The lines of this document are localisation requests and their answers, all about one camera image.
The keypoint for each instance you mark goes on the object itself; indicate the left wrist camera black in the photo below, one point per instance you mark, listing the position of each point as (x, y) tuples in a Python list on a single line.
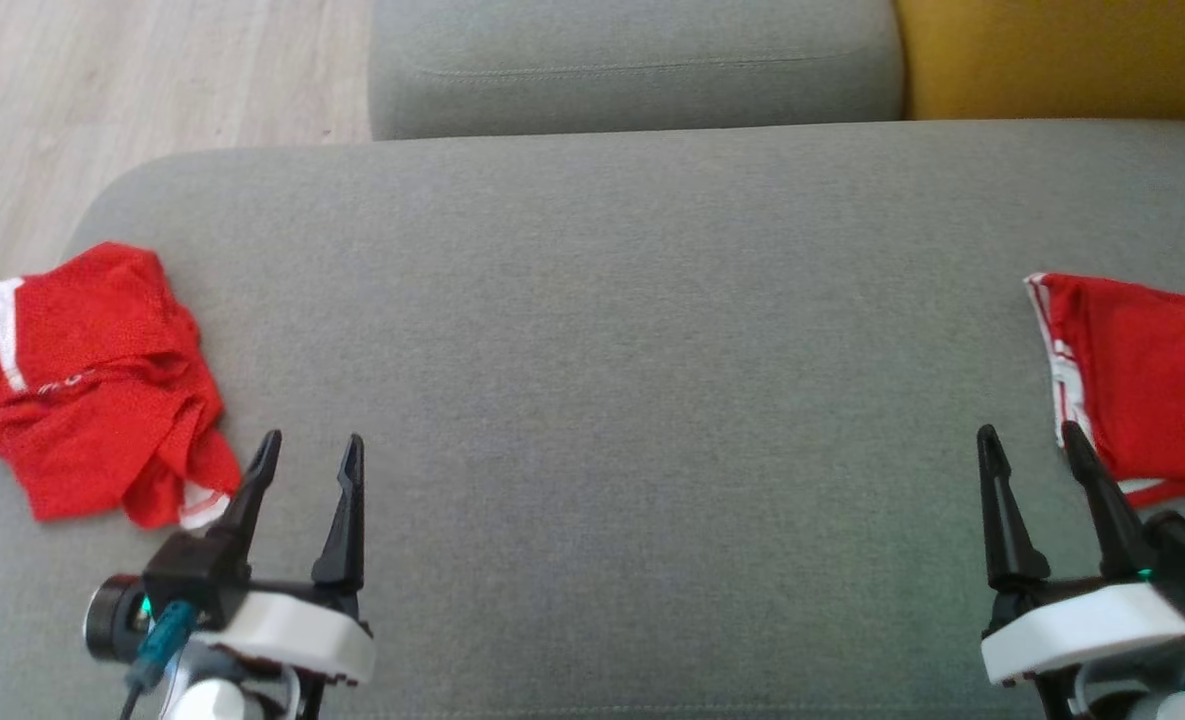
[(172, 590)]

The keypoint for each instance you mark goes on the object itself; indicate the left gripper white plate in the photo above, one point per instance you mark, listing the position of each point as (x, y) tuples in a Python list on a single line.
[(292, 630)]

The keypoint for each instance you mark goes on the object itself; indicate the red mesh shorts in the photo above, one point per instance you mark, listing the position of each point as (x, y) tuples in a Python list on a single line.
[(92, 390)]

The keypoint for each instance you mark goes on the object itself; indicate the red polo shirt white trim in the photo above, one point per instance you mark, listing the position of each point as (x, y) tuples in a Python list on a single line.
[(1152, 380)]

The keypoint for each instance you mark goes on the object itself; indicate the yellow sofa cushion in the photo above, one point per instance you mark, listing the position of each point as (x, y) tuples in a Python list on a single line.
[(1062, 55)]

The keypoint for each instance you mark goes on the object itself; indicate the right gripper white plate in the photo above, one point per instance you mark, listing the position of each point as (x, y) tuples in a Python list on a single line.
[(1082, 625)]

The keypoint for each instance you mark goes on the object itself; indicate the grey sofa back cushion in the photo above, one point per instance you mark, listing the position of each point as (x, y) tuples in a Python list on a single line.
[(632, 70)]

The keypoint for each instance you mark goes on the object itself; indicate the grey fabric sofa seat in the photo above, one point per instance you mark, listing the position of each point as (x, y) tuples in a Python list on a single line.
[(632, 400)]

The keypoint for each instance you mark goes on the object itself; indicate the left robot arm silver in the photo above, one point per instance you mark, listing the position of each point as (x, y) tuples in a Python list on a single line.
[(217, 700)]

